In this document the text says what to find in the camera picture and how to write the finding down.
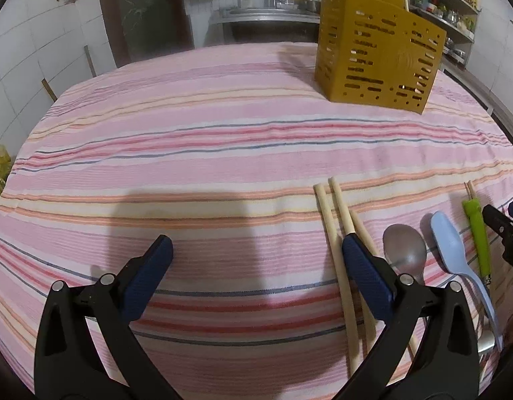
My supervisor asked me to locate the pink striped tablecloth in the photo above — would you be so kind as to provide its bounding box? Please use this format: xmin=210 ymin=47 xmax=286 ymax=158
xmin=0 ymin=42 xmax=513 ymax=400

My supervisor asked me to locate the metal spoon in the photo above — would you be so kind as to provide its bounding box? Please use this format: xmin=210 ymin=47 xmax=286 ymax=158
xmin=382 ymin=224 xmax=496 ymax=357

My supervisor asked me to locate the light blue plastic spoon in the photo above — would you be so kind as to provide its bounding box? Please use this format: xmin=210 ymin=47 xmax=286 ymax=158
xmin=430 ymin=211 xmax=505 ymax=352

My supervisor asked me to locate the metal kitchen shelf rack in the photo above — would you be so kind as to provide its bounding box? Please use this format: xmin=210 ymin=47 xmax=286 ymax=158
xmin=406 ymin=0 xmax=483 ymax=70

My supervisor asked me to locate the dark brown door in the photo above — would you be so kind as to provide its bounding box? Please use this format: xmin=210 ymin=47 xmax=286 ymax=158
xmin=96 ymin=0 xmax=195 ymax=70

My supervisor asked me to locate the yellow perforated utensil holder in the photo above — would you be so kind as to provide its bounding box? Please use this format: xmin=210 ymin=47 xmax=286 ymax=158
xmin=315 ymin=0 xmax=447 ymax=114

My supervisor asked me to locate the green frog-handled plastic utensil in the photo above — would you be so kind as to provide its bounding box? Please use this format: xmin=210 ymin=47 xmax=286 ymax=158
xmin=462 ymin=200 xmax=493 ymax=286

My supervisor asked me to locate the long wooden stick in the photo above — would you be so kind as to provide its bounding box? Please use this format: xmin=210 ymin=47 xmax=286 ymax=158
xmin=84 ymin=46 xmax=97 ymax=78

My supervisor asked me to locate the stainless steel sink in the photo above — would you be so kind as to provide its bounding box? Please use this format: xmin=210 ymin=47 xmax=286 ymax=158
xmin=216 ymin=6 xmax=322 ymax=47

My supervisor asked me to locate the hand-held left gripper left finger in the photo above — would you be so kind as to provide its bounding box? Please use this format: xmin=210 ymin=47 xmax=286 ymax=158
xmin=35 ymin=234 xmax=182 ymax=400

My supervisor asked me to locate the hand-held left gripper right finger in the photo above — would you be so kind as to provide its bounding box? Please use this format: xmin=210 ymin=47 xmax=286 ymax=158
xmin=335 ymin=233 xmax=488 ymax=400

